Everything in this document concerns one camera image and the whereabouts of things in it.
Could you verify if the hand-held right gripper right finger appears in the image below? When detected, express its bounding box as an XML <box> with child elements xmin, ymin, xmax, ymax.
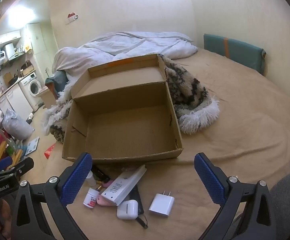
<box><xmin>194</xmin><ymin>152</ymin><xmax>277</xmax><ymax>240</ymax></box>

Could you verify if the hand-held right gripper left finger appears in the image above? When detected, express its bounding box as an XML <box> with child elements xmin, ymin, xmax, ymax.
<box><xmin>10</xmin><ymin>152</ymin><xmax>93</xmax><ymax>240</ymax></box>

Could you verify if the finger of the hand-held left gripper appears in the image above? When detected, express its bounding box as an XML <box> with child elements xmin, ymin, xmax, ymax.
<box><xmin>0</xmin><ymin>156</ymin><xmax>13</xmax><ymax>172</ymax></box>
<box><xmin>0</xmin><ymin>157</ymin><xmax>35</xmax><ymax>180</ymax></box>

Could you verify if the white bottle red label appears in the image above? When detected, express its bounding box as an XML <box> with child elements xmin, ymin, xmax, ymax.
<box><xmin>83</xmin><ymin>188</ymin><xmax>100</xmax><ymax>208</ymax></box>

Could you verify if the black tube red label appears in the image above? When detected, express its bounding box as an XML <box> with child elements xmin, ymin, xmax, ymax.
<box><xmin>91</xmin><ymin>166</ymin><xmax>111</xmax><ymax>183</ymax></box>

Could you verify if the pink cloud-shaped case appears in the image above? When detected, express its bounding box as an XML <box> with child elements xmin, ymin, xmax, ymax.
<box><xmin>96</xmin><ymin>194</ymin><xmax>117</xmax><ymax>207</ymax></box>

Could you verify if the white remote control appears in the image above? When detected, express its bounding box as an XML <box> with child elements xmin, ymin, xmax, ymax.
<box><xmin>101</xmin><ymin>164</ymin><xmax>147</xmax><ymax>206</ymax></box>

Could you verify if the white charger plug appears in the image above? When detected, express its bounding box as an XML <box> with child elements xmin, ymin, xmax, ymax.
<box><xmin>148</xmin><ymin>190</ymin><xmax>175</xmax><ymax>217</ymax></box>

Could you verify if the white earbuds case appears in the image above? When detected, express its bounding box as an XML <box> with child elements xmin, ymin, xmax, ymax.
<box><xmin>117</xmin><ymin>199</ymin><xmax>139</xmax><ymax>220</ymax></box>

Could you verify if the black flashlight with strap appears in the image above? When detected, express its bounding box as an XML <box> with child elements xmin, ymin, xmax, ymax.
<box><xmin>130</xmin><ymin>184</ymin><xmax>149</xmax><ymax>229</ymax></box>

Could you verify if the cardboard box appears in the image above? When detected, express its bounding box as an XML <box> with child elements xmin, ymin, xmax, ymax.
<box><xmin>61</xmin><ymin>53</ymin><xmax>184</xmax><ymax>164</ymax></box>

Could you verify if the yellow wooden rack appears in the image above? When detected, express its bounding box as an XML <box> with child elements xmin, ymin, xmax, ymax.
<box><xmin>0</xmin><ymin>132</ymin><xmax>23</xmax><ymax>165</ymax></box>

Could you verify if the bathroom scale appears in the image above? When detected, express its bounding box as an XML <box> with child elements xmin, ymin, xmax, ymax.
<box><xmin>23</xmin><ymin>136</ymin><xmax>40</xmax><ymax>157</ymax></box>

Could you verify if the red packet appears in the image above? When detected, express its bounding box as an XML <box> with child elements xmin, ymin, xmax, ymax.
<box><xmin>44</xmin><ymin>142</ymin><xmax>57</xmax><ymax>159</ymax></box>

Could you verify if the grey plastic bag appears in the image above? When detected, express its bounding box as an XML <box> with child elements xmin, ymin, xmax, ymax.
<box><xmin>1</xmin><ymin>109</ymin><xmax>36</xmax><ymax>140</ymax></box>

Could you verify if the white base cabinet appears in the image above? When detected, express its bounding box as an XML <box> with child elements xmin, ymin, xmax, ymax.
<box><xmin>0</xmin><ymin>84</ymin><xmax>34</xmax><ymax>120</ymax></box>

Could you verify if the small wooden table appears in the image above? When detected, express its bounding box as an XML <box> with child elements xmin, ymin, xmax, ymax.
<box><xmin>36</xmin><ymin>87</ymin><xmax>58</xmax><ymax>108</ymax></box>

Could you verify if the white washing machine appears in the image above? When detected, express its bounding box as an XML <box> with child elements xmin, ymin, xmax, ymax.
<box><xmin>19</xmin><ymin>72</ymin><xmax>44</xmax><ymax>108</ymax></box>

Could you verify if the grey trouser leg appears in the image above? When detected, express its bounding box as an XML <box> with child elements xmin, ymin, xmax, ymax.
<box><xmin>270</xmin><ymin>170</ymin><xmax>290</xmax><ymax>240</ymax></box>

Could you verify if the fluffy patterned blanket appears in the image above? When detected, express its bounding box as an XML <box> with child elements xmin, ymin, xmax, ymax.
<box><xmin>41</xmin><ymin>54</ymin><xmax>220</xmax><ymax>144</ymax></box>

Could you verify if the teal pillow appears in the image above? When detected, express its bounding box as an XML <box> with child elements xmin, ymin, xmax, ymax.
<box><xmin>45</xmin><ymin>70</ymin><xmax>69</xmax><ymax>99</ymax></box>

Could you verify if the green cushion orange stripe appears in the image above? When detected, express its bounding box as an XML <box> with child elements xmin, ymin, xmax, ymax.
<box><xmin>203</xmin><ymin>33</ymin><xmax>266</xmax><ymax>75</ymax></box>

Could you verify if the white duvet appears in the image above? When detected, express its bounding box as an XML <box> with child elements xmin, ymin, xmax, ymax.
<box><xmin>52</xmin><ymin>31</ymin><xmax>199</xmax><ymax>80</ymax></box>

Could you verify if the white wall cabinet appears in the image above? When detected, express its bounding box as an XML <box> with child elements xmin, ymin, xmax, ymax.
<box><xmin>0</xmin><ymin>30</ymin><xmax>22</xmax><ymax>48</ymax></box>

